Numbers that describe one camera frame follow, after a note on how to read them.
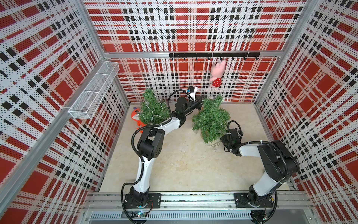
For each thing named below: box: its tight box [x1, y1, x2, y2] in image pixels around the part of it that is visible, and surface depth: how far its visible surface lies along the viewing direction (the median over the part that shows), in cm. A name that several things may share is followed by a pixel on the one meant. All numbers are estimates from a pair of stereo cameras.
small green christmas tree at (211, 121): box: [192, 94, 231, 144], surface depth 82 cm
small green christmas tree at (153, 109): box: [138, 88, 172, 125], surface depth 82 cm
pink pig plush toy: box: [209, 59, 227, 88], surface depth 96 cm
